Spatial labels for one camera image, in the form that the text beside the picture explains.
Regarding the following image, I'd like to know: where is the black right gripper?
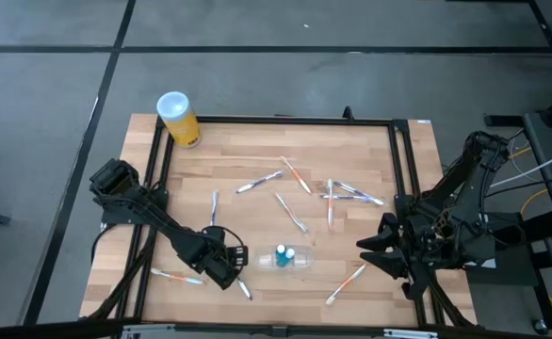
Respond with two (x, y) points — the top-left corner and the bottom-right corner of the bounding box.
(355, 212), (435, 301)

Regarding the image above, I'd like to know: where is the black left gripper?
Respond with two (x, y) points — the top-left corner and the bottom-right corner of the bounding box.
(194, 242), (251, 291)

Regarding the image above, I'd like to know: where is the clear plastic bag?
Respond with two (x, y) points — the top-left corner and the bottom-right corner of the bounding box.
(255, 242), (317, 273)

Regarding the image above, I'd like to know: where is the yellow canister with white lid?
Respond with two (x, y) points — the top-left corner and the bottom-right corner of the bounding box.
(155, 90), (203, 150)

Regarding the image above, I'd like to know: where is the black side desk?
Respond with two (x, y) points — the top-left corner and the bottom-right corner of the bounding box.
(459, 112), (552, 331)

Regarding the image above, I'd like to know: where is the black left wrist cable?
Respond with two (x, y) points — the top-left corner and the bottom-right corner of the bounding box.
(200, 225), (249, 250)

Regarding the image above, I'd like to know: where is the silver metal bracket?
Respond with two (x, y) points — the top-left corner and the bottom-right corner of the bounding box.
(382, 328), (440, 339)
(120, 323), (176, 339)

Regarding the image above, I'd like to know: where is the black base cable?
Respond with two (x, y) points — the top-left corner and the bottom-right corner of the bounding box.
(90, 224), (117, 265)

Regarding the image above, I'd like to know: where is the white cable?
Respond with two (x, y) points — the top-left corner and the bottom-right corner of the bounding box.
(490, 143), (552, 188)

